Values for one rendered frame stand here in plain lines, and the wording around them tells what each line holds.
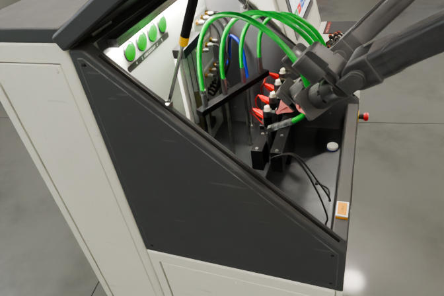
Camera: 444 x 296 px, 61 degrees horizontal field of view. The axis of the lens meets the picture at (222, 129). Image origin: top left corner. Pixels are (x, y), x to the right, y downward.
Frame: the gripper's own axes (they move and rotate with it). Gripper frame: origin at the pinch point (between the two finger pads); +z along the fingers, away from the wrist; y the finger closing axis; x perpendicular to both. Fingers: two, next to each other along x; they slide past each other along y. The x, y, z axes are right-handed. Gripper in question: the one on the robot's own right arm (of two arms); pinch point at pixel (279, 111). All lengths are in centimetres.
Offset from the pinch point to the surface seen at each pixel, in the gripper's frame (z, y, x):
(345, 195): -3.9, -27.6, 11.2
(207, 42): 15.3, 33.1, -18.2
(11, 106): 19, 52, 46
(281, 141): 9.6, -7.8, -0.8
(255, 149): 13.3, -3.3, 5.8
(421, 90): 71, -95, -215
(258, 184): -9.0, -4.6, 32.5
